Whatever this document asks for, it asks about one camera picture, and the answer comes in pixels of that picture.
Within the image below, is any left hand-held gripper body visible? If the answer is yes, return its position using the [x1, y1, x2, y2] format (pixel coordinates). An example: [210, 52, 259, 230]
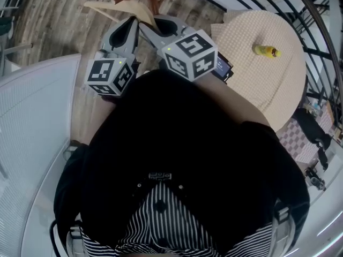
[84, 46, 140, 97]

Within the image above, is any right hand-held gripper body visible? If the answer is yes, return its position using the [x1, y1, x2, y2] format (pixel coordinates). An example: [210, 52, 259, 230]
[155, 25, 218, 82]

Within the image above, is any beige wooden hanger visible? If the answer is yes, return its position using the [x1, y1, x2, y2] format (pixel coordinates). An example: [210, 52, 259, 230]
[83, 0, 156, 28]

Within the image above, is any person's left forearm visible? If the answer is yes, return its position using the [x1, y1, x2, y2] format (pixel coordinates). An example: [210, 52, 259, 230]
[77, 95, 118, 146]

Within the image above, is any person's right forearm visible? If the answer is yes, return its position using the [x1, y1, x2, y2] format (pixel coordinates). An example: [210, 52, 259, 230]
[192, 75, 271, 131]

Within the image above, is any small black display screen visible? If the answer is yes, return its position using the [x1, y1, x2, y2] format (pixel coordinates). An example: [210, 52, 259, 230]
[213, 51, 234, 85]

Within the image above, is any round table with checked cloth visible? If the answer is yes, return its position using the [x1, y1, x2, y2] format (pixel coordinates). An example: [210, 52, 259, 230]
[210, 9, 307, 131]

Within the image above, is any small yellow toy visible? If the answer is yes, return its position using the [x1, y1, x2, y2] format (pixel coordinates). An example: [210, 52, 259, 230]
[251, 44, 282, 58]

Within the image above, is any person's black top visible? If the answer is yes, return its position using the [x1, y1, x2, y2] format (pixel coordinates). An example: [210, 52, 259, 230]
[53, 70, 311, 257]

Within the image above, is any patterned belt buckle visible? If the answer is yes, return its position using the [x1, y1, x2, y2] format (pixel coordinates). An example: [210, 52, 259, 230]
[148, 172, 173, 181]

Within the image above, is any purple checked cloth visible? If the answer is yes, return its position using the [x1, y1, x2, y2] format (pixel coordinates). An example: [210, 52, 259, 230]
[277, 100, 337, 168]

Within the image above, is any black metal railing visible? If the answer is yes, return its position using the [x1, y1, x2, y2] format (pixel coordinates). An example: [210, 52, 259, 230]
[171, 0, 343, 123]

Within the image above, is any black white striped garment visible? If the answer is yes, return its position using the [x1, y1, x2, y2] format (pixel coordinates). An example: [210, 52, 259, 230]
[66, 182, 279, 257]

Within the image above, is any small black machine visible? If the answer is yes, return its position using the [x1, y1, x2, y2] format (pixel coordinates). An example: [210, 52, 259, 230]
[305, 166, 327, 192]

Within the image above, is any grey strap buckle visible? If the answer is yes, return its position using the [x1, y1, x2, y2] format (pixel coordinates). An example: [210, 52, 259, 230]
[69, 225, 83, 239]
[274, 206, 292, 224]

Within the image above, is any black cable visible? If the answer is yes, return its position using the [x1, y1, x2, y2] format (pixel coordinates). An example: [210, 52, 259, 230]
[49, 220, 62, 257]

